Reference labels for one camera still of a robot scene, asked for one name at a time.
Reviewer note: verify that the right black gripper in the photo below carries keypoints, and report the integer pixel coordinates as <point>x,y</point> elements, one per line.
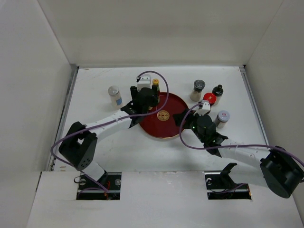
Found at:
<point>178,117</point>

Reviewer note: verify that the silver lid pepper jar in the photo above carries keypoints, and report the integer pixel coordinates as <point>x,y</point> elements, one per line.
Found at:
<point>222,118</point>

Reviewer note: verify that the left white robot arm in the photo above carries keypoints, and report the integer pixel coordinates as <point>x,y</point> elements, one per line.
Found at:
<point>79,150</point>

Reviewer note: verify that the grey lid spice shaker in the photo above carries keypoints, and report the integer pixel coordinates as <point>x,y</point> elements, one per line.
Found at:
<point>198,86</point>

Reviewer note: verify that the red round tray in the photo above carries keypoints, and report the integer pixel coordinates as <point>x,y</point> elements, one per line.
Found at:
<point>162,124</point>

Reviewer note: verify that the red lid sauce jar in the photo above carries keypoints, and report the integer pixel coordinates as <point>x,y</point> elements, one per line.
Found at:
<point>210,97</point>

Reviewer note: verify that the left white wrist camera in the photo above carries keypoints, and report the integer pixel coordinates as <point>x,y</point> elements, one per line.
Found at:
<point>143,81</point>

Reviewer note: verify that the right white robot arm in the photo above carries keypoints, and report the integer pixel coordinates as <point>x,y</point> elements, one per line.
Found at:
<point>276,168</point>

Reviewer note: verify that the tall silver lid jar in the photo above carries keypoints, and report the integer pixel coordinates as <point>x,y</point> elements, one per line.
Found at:
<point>115,97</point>

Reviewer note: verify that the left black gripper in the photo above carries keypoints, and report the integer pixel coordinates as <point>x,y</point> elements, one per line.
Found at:
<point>134,91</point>

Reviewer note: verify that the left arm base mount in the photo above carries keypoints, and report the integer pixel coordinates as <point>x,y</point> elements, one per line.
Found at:
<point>108,189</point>

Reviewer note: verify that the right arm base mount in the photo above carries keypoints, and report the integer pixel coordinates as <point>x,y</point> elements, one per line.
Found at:
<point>220,186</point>

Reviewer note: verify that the black cap small bottle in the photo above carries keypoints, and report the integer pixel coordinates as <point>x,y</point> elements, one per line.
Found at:
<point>218,92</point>

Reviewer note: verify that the green label sauce bottle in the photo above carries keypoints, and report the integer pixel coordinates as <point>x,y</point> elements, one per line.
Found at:
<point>155,85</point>

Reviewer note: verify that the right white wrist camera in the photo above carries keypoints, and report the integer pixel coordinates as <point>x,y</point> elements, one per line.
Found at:
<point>204,108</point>

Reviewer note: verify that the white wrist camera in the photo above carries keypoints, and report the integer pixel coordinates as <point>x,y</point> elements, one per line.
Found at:
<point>143,81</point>
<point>204,108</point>

